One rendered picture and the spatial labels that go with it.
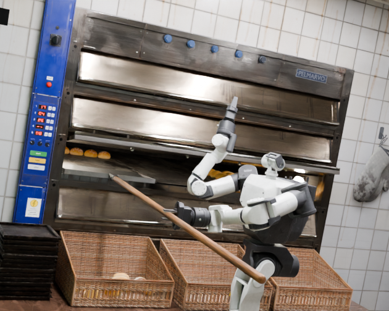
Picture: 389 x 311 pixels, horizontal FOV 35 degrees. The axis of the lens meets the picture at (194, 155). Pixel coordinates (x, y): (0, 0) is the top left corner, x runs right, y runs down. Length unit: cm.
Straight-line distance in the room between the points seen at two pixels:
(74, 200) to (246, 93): 125
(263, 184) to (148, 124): 99
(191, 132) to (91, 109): 63
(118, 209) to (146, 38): 101
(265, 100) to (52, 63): 138
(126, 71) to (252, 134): 93
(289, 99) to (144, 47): 105
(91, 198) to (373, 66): 213
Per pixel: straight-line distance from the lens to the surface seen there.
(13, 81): 343
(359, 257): 463
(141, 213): 370
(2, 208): 352
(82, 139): 337
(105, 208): 363
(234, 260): 213
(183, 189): 378
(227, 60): 384
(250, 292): 302
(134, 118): 361
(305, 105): 413
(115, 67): 356
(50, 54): 343
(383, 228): 471
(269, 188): 289
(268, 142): 400
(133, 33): 360
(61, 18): 345
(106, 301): 328
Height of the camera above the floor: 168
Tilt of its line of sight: 5 degrees down
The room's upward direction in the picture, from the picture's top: 10 degrees clockwise
